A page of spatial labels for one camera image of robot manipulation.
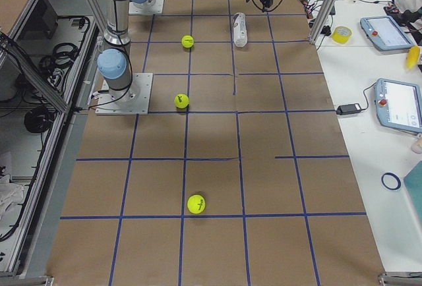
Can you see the clear tennis ball can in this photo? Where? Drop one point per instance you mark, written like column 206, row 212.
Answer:
column 240, row 38

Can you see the yellow tennis ball upper middle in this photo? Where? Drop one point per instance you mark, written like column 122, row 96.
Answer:
column 187, row 41

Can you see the yellow tennis ball near base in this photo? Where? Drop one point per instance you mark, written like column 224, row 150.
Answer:
column 181, row 101

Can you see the yellow tennis ball front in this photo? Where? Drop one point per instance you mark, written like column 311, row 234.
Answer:
column 196, row 204

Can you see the yellow tape roll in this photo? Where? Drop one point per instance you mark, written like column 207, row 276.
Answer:
column 341, row 34

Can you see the upper teach pendant tablet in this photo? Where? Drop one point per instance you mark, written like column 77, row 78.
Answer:
column 385, row 33

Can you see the teach pendant tablet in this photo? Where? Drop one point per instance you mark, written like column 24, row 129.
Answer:
column 385, row 33
column 398, row 105

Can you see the black power adapter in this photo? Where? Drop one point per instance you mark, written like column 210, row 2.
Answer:
column 348, row 109

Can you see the yellow banana toy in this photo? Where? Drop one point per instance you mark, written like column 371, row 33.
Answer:
column 413, row 57

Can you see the lower teach pendant tablet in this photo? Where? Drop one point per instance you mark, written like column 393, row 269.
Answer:
column 398, row 105

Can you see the teal box corner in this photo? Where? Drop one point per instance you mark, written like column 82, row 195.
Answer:
column 412, row 182

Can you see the aluminium frame post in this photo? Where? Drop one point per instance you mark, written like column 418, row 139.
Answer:
column 320, row 20

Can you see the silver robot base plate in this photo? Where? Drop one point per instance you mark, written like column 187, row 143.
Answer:
column 135, row 101

